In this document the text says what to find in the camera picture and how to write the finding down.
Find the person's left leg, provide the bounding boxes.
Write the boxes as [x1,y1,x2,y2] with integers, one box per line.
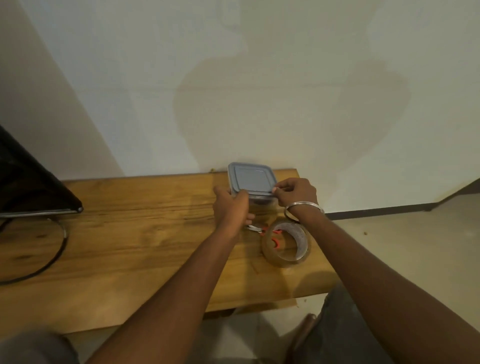
[0,329,80,364]

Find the brown packing tape roll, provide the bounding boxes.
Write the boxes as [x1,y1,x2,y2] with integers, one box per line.
[260,218,313,269]

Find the thick black looped cable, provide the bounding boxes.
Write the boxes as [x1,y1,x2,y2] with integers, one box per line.
[0,217,70,286]

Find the person's right hand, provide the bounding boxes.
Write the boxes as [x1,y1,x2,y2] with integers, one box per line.
[272,177,324,222]

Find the person's left forearm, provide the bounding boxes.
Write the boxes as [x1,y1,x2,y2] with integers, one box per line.
[86,224,241,364]

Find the person's leg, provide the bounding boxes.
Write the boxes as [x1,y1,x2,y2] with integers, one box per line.
[291,284,395,364]
[0,329,80,364]

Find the silver bracelet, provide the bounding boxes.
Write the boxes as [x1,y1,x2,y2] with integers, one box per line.
[283,201,326,223]

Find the person's left hand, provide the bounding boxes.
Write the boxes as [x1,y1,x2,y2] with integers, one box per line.
[212,185,257,240]

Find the grey lidded plastic container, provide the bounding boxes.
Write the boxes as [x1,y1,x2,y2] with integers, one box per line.
[227,161,279,206]

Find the orange scissors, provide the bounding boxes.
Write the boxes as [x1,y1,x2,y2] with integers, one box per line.
[245,223,285,250]

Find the black television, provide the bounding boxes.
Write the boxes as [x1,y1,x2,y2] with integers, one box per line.
[0,124,85,220]

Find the person's right leg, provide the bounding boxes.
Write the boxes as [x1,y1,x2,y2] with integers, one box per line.
[291,284,395,364]

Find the person's right forearm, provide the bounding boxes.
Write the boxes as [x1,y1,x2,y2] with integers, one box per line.
[296,208,480,364]

